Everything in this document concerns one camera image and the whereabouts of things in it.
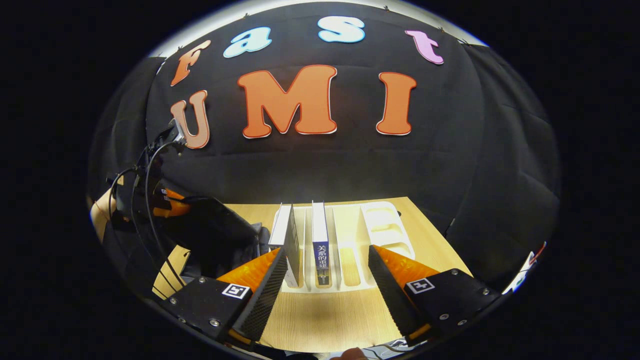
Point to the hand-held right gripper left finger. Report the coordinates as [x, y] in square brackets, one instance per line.
[264, 300]

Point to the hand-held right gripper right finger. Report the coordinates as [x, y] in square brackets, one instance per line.
[395, 300]

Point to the grey schoolbag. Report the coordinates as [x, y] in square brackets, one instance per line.
[220, 235]

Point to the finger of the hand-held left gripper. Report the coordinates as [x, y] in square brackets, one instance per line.
[172, 206]

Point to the dark cover book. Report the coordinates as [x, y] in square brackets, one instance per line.
[292, 240]

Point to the white bookshelf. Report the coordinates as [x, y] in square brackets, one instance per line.
[385, 225]

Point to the black backdrop cloth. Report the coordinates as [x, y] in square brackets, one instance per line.
[450, 165]

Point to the blue picture cover book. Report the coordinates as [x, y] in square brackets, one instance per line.
[320, 225]

